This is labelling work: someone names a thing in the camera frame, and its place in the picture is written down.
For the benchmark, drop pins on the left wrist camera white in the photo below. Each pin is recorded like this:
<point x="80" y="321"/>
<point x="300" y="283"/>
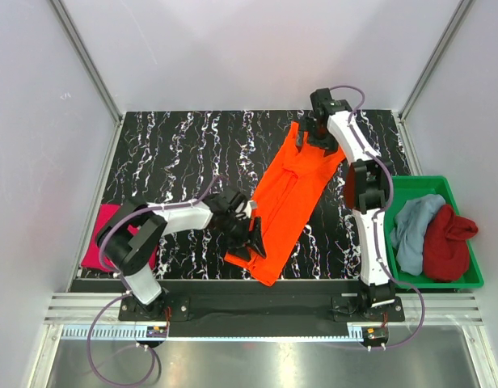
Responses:
<point x="245" y="210"/>

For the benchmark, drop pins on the dark red t shirt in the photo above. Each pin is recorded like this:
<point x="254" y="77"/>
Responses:
<point x="446" y="256"/>

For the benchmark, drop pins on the aluminium frame post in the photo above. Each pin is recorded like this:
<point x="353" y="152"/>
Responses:
<point x="77" y="42"/>
<point x="445" y="40"/>

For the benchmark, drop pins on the left aluminium frame post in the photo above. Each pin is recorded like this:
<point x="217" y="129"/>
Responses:
<point x="77" y="42"/>

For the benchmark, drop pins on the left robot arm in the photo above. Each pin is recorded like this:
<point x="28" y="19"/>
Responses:
<point x="128" y="240"/>

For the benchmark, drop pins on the orange t shirt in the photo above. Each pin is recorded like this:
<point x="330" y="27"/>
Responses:
<point x="286" y="197"/>

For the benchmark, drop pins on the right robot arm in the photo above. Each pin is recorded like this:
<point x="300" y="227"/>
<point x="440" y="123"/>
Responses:
<point x="368" y="192"/>

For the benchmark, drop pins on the folded magenta t shirt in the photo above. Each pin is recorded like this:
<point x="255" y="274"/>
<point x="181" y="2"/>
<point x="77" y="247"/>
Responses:
<point x="91" y="259"/>

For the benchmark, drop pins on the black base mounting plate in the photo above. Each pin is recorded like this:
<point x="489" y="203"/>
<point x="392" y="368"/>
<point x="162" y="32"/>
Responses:
<point x="338" y="300"/>

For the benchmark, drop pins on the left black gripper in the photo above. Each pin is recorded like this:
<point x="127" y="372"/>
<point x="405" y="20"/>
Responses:
<point x="236" y="246"/>

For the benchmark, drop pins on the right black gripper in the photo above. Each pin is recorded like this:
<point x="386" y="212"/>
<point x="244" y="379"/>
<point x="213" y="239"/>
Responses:
<point x="329" y="144"/>

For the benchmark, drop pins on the light blue t shirt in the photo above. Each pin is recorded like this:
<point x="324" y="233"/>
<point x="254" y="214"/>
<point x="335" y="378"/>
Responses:
<point x="411" y="223"/>

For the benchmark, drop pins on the right aluminium frame post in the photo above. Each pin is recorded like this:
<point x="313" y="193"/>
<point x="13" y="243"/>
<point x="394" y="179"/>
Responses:
<point x="445" y="40"/>

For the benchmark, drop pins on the green plastic bin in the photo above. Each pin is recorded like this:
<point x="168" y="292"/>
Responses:
<point x="410" y="188"/>

